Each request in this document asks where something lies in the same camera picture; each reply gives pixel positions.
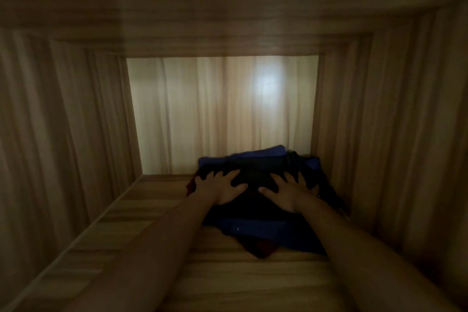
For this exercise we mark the person's right hand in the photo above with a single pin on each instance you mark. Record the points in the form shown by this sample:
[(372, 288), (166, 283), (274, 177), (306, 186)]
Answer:
[(292, 194)]

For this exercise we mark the person's left hand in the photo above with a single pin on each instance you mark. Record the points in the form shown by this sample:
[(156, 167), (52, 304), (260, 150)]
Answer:
[(219, 189)]

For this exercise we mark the dark navy clothes pile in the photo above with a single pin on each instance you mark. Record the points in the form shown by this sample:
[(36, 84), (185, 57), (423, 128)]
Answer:
[(256, 176)]

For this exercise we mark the blue shirt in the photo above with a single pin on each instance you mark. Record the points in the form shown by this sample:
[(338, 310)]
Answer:
[(256, 228)]

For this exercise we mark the wooden wardrobe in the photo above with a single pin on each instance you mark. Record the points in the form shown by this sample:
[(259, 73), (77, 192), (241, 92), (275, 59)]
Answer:
[(73, 121)]

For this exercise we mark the person's right forearm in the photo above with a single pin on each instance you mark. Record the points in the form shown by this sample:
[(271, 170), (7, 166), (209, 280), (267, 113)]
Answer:
[(365, 264)]

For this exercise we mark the person's left forearm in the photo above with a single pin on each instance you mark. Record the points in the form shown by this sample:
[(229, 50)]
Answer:
[(146, 260)]

